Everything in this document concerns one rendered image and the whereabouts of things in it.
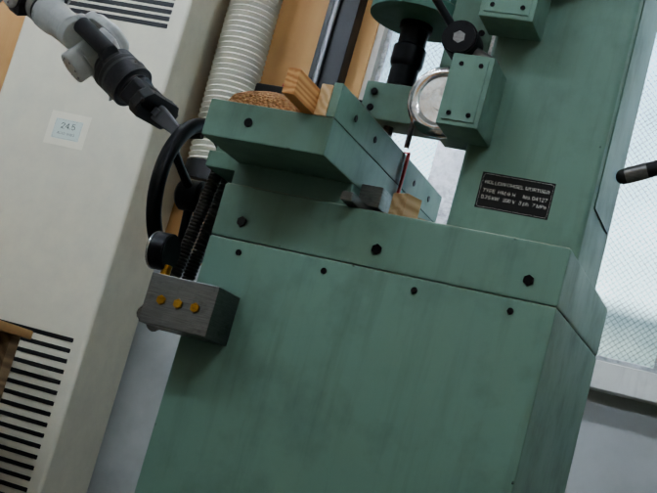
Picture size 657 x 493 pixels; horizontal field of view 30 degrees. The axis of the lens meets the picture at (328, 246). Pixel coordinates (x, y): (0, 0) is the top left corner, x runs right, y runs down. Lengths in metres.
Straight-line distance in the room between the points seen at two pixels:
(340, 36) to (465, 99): 1.78
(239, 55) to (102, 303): 0.83
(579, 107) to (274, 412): 0.68
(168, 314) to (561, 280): 0.59
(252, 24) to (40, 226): 0.85
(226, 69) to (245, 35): 0.12
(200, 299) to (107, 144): 1.74
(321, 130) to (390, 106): 0.34
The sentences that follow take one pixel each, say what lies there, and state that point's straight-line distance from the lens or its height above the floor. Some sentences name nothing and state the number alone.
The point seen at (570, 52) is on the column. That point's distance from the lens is 2.03.
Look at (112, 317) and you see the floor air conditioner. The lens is 3.55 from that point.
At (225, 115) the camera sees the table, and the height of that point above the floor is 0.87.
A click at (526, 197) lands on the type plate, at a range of 1.96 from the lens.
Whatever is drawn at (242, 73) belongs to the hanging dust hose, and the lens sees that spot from 3.63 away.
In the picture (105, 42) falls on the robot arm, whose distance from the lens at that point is 2.37.
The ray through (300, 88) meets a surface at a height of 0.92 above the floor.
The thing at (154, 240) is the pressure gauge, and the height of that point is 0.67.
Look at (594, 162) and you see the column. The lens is 1.96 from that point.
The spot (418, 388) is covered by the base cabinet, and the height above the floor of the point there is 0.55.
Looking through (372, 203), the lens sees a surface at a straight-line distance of 1.96.
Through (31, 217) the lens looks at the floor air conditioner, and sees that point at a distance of 3.61.
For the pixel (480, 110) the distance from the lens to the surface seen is 1.93.
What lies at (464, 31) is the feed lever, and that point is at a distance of 2.02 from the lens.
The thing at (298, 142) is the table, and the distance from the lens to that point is 1.84.
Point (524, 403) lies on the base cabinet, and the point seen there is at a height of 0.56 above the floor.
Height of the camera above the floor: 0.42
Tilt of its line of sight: 9 degrees up
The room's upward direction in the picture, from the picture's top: 16 degrees clockwise
